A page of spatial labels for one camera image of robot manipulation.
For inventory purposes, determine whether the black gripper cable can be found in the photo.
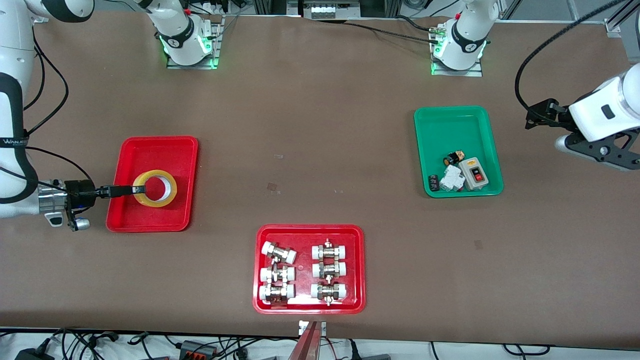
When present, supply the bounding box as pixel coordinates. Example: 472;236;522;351
25;146;93;183

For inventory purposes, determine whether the dark power strip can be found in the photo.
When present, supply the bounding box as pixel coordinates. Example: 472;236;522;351
179;340;217;359

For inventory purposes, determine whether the silver stand bracket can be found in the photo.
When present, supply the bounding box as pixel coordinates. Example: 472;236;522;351
298;320;327;337

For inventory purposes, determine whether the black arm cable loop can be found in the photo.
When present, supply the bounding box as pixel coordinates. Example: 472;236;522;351
22;30;70;136

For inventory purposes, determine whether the thin black cable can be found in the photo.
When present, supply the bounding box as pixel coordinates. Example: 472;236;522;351
345;19;446;46

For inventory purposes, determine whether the reddish metal stand bar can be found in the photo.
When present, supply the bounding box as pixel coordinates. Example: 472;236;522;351
287;321;321;360

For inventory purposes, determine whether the yellow packing tape roll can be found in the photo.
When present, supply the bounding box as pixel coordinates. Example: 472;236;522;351
132;169;178;208

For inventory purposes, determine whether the aluminium frame profile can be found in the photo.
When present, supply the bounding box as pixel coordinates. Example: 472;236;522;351
604;0;640;38

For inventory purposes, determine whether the white-ended metal pipe fitting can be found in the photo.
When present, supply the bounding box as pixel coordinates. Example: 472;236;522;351
311;239;347;261
310;282;348;306
261;241;297;264
258;283;296;305
259;265;296;283
311;261;347;279

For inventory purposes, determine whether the white circuit breaker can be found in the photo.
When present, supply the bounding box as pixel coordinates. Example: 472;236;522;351
440;165;466;192

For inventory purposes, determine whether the black truss camera bracket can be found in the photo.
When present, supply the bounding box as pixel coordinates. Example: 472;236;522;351
565;129;640;172

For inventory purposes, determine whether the black braided cable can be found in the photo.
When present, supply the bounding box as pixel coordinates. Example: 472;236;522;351
515;0;631;118

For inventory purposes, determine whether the grey push-button switch box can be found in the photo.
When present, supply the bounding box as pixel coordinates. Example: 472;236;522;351
459;157;490;192

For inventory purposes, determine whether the grey socket device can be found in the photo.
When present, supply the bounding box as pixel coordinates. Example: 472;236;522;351
300;0;362;21

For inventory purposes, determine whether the red plastic tray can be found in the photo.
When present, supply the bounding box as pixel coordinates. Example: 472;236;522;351
105;135;199;234
252;224;366;315

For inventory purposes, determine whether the green plastic tray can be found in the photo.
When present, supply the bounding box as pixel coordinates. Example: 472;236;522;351
414;105;504;198

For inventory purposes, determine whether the black power adapter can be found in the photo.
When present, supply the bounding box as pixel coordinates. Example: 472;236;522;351
15;347;55;360

